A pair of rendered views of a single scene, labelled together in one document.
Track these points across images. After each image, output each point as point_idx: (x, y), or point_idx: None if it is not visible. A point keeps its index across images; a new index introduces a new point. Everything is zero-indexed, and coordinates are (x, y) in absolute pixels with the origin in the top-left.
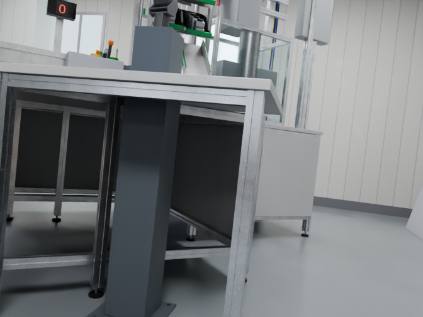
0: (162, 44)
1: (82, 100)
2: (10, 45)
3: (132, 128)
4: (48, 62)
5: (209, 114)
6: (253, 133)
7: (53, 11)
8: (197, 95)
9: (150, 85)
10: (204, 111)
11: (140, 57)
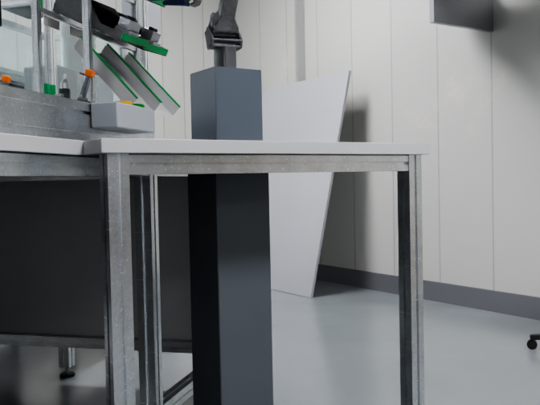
0: (251, 92)
1: None
2: (42, 98)
3: (231, 210)
4: (77, 120)
5: None
6: (417, 199)
7: None
8: (365, 164)
9: (322, 157)
10: None
11: (227, 111)
